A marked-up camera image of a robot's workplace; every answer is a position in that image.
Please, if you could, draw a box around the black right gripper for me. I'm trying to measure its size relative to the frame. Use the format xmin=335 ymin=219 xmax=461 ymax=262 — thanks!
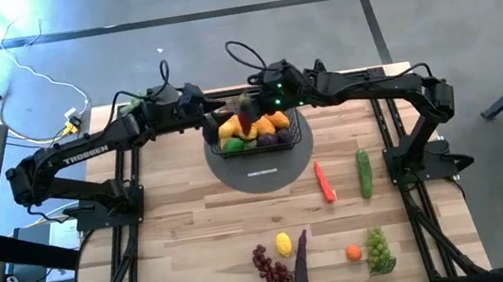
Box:
xmin=230 ymin=56 xmax=314 ymax=125

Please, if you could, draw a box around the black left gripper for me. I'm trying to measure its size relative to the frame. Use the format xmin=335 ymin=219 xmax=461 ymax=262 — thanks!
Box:
xmin=171 ymin=77 xmax=233 ymax=149

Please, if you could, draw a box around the red pepper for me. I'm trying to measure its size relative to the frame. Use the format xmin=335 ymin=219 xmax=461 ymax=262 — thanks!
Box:
xmin=233 ymin=94 xmax=256 ymax=137

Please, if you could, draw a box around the yellow plastic fruit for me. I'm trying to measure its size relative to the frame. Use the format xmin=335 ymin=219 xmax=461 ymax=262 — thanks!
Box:
xmin=236 ymin=122 xmax=260 ymax=143

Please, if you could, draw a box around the green lime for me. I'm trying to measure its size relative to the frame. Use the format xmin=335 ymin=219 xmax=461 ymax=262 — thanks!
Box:
xmin=220 ymin=135 xmax=247 ymax=156

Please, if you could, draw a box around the purple onion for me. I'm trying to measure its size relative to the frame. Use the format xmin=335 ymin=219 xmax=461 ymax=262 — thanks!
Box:
xmin=275 ymin=127 xmax=295 ymax=146

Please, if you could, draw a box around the orange carrot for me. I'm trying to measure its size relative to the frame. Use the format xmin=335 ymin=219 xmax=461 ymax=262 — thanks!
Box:
xmin=311 ymin=158 xmax=338 ymax=206

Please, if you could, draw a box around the green cucumber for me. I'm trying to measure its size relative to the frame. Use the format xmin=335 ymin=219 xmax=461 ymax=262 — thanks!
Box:
xmin=353 ymin=147 xmax=377 ymax=201

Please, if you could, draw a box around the yellow lemon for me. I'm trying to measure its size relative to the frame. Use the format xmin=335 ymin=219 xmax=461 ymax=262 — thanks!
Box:
xmin=273 ymin=230 xmax=295 ymax=260

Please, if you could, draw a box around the red grape bunch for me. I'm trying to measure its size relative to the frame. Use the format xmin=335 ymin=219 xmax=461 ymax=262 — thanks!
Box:
xmin=249 ymin=239 xmax=296 ymax=282

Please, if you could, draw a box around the purple eggplant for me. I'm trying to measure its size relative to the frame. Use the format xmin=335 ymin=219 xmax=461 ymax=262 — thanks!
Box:
xmin=287 ymin=229 xmax=315 ymax=282

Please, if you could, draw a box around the small orange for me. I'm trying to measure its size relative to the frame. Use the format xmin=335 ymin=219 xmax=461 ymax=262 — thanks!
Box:
xmin=344 ymin=242 xmax=364 ymax=264

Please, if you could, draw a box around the green grape bunch with leaves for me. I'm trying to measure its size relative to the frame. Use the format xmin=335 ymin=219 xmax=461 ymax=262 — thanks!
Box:
xmin=361 ymin=223 xmax=400 ymax=278

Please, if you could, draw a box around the white placemat label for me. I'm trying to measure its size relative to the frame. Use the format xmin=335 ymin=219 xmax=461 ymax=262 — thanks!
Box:
xmin=246 ymin=167 xmax=279 ymax=179

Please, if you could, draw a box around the grey round woven placemat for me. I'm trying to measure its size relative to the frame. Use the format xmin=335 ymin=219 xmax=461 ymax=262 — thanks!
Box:
xmin=198 ymin=96 xmax=321 ymax=203

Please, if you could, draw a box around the pale green grape bunch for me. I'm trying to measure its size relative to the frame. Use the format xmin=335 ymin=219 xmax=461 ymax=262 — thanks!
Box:
xmin=117 ymin=98 xmax=147 ymax=118

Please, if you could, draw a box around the white power adapter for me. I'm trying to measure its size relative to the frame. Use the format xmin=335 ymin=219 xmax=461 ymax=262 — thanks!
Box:
xmin=62 ymin=105 xmax=83 ymax=125

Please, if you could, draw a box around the yellow plug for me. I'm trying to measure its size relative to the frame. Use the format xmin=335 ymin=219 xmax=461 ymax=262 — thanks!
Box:
xmin=60 ymin=118 xmax=80 ymax=136

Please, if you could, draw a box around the white paper box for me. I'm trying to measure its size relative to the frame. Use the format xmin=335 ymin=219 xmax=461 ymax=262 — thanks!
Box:
xmin=36 ymin=217 xmax=90 ymax=282

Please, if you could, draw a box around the black slanted beam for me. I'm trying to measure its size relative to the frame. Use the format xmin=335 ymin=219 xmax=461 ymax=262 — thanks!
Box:
xmin=0 ymin=222 xmax=83 ymax=282

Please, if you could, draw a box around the black wire basket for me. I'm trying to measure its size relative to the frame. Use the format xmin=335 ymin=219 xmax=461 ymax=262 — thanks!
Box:
xmin=201 ymin=83 xmax=306 ymax=162

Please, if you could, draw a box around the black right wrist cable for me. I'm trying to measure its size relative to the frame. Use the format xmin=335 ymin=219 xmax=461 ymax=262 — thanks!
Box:
xmin=223 ymin=34 xmax=272 ymax=80

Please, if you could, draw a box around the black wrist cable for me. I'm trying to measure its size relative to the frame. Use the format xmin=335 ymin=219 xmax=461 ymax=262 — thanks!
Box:
xmin=92 ymin=58 xmax=180 ymax=135
xmin=223 ymin=34 xmax=272 ymax=80

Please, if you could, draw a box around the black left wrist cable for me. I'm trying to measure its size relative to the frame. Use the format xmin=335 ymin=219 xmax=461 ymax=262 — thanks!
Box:
xmin=92 ymin=58 xmax=180 ymax=135

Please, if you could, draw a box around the white floor cable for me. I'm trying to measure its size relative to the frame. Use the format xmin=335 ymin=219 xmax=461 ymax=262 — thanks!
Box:
xmin=0 ymin=6 xmax=93 ymax=127

